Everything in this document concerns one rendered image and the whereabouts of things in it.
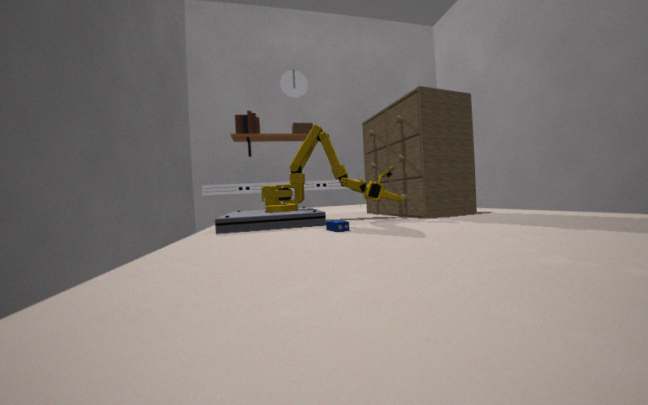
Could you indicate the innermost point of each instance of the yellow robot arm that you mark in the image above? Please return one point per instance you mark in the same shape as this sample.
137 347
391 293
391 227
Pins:
274 194

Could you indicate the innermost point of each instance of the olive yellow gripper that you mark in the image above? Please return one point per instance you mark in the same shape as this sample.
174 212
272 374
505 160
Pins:
376 188

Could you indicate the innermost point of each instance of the brown wooden chest of drawers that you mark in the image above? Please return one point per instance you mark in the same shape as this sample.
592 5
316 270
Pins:
447 152

